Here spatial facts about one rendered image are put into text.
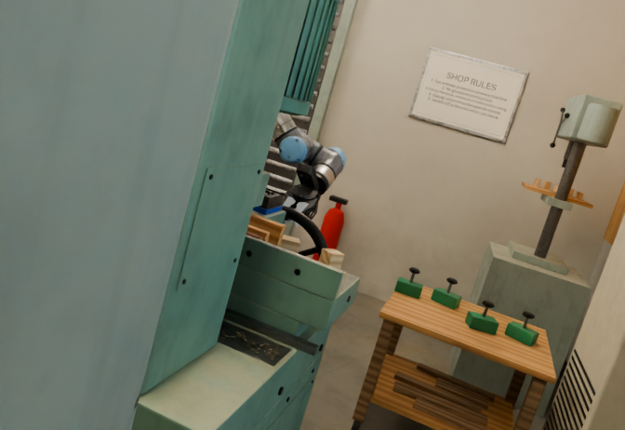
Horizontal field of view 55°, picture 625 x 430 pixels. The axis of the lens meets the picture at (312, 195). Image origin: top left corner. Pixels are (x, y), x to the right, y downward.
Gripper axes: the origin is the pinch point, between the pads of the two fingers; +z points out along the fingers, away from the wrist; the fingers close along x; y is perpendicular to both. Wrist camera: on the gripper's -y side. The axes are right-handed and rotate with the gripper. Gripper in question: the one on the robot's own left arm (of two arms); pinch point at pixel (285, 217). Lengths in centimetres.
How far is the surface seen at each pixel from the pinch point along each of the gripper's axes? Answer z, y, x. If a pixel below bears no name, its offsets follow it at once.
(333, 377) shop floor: -53, 137, -8
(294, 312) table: 41, -18, -21
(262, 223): 26.8, -21.9, -6.6
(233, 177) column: 50, -52, -14
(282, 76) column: 35, -61, -13
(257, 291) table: 41.0, -19.0, -13.2
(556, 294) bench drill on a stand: -128, 108, -91
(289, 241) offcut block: 23.6, -16.6, -11.6
